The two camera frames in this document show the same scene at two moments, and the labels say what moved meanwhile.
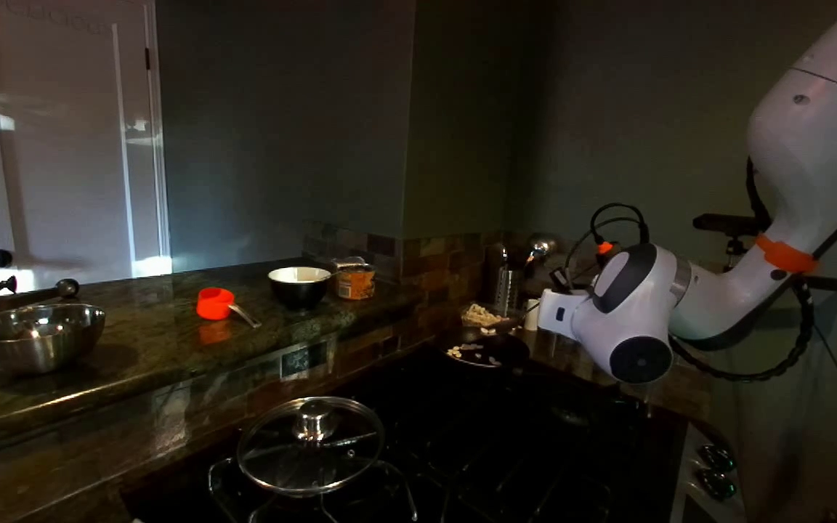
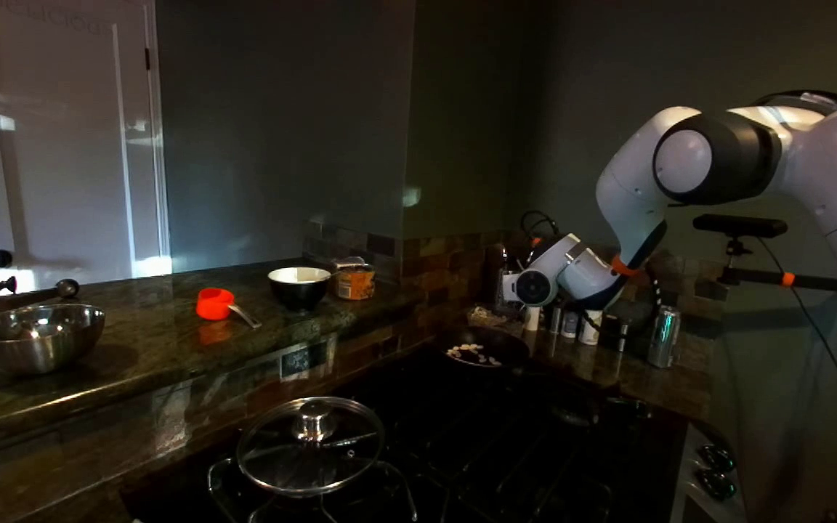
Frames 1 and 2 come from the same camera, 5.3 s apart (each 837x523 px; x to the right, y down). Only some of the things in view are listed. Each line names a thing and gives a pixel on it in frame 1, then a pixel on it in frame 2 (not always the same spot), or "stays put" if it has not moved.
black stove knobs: [720, 473] stays put
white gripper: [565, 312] -> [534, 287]
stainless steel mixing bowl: [33, 339] stays put
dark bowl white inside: [299, 287] stays put
